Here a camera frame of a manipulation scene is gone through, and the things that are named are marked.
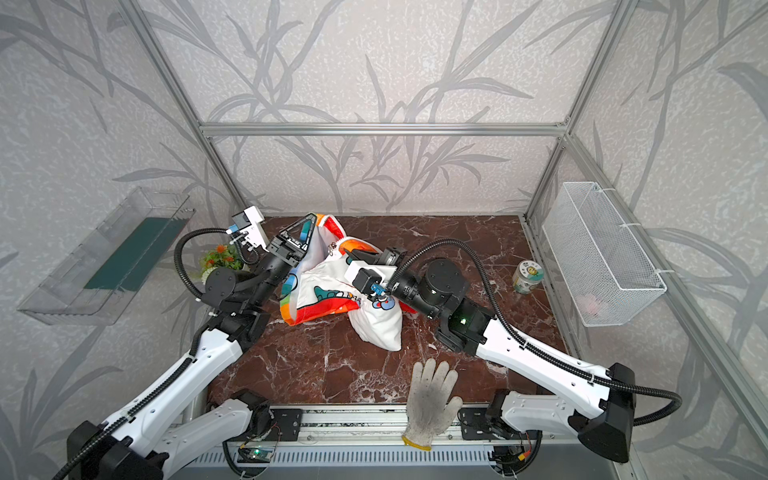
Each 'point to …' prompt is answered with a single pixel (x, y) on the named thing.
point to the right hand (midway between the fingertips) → (358, 231)
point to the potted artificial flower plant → (222, 257)
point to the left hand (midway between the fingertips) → (320, 214)
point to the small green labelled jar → (527, 276)
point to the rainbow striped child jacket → (318, 288)
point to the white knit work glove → (429, 409)
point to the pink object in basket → (590, 304)
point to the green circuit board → (255, 455)
